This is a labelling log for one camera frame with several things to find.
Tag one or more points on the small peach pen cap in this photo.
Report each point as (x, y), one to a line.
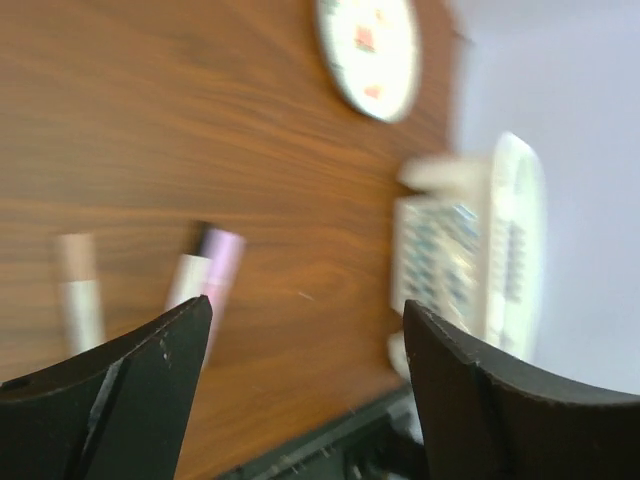
(77, 257)

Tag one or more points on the white strawberry pattern plate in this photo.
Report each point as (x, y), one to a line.
(373, 51)

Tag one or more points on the white pen peach tip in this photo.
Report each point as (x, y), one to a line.
(83, 315)

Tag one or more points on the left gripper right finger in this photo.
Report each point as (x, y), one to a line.
(486, 414)

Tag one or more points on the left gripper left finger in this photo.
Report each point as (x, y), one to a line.
(117, 411)

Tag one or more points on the pink highlighter pen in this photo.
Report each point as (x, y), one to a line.
(224, 249)

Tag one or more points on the small black pen cap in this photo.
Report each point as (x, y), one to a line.
(201, 231)

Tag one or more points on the white pen black tip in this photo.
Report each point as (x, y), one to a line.
(188, 280)

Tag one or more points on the white plastic dish rack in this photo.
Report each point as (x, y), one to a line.
(469, 242)

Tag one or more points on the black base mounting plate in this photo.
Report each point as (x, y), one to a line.
(374, 441)

